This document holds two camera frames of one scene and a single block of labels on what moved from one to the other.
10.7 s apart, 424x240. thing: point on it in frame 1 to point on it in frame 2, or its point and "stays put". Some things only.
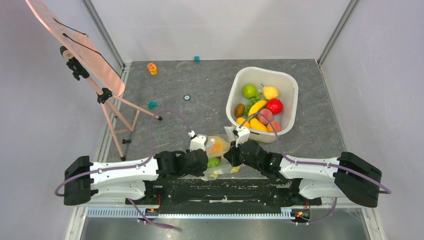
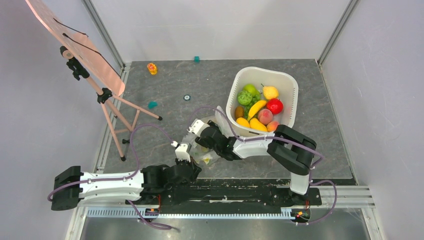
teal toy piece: [152, 104] stays put
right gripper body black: [234, 156] to [205, 140]
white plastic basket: [287, 88] stays put
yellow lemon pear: [270, 92] stays put
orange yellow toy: [152, 68] stays put
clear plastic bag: [217, 164] to [203, 154]
